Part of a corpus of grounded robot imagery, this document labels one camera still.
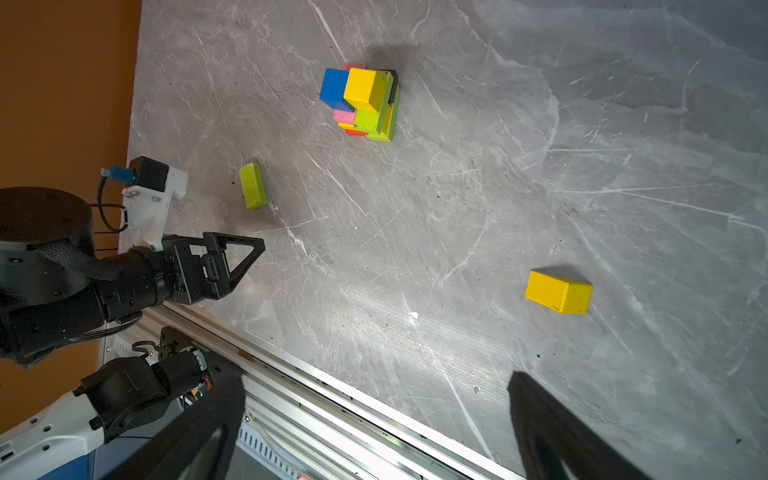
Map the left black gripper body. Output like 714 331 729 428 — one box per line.
162 235 234 305

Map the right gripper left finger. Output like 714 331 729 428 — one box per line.
106 374 245 479

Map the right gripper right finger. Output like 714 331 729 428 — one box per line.
507 371 648 479

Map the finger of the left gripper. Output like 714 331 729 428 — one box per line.
202 232 266 294

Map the green block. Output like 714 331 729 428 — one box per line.
353 105 391 135
367 87 401 142
239 163 268 210

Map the yellow wedge block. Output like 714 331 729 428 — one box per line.
525 270 593 314

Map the pink wood block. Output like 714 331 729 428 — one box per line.
334 62 365 125

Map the blue wood block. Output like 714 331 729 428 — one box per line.
319 68 355 112

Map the yellow cube block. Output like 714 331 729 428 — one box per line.
343 68 394 113

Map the dark brown wood block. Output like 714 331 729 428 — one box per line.
386 69 399 105

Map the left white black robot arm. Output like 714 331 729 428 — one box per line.
1 187 265 479

